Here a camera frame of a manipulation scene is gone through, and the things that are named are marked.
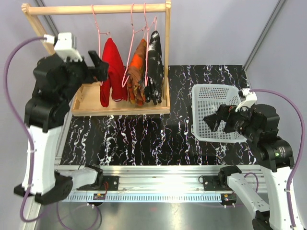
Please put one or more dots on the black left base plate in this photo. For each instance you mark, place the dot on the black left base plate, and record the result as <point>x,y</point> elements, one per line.
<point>110,182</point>

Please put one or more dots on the red trousers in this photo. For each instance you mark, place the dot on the red trousers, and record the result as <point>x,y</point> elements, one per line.
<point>112,87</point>

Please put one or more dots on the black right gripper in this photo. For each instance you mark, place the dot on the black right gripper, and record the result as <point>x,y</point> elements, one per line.
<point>227,113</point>

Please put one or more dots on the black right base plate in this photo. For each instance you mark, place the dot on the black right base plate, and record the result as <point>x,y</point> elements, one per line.
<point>211,183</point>

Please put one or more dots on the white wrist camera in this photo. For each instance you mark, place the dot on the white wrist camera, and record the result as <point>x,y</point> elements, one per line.
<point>249,99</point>
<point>64,46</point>

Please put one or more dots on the wooden clothes rack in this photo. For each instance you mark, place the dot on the wooden clothes rack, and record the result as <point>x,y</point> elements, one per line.
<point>86,102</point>

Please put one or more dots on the white slotted cable duct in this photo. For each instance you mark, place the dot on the white slotted cable duct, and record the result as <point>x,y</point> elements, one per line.
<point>145,198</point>

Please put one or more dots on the pink wire hanger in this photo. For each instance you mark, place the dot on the pink wire hanger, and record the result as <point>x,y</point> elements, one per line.
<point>125,77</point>
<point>147,27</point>
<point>108,34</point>

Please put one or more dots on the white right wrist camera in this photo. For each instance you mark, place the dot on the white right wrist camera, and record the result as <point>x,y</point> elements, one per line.
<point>249,99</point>

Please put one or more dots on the orange patterned trousers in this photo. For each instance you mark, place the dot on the orange patterned trousers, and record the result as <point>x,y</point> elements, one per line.
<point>135,73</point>

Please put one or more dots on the black white patterned trousers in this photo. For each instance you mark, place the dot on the black white patterned trousers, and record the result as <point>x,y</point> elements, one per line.
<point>153,90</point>

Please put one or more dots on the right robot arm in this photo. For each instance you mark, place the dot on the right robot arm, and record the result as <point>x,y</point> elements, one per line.
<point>259,125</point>

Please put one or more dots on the white plastic basket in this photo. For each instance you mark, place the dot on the white plastic basket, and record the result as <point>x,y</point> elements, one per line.
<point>206,99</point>

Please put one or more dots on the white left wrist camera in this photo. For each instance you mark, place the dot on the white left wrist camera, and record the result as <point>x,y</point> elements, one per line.
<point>64,46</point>

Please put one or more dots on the aluminium mounting rail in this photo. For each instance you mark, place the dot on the aluminium mounting rail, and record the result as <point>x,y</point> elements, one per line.
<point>161,179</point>

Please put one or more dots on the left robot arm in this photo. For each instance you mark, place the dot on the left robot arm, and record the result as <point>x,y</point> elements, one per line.
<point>57,81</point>

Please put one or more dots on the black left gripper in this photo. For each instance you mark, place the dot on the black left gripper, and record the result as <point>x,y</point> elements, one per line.
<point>100,73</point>

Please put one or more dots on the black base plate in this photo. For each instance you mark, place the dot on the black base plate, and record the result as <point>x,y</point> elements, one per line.
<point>211,183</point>
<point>110,182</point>

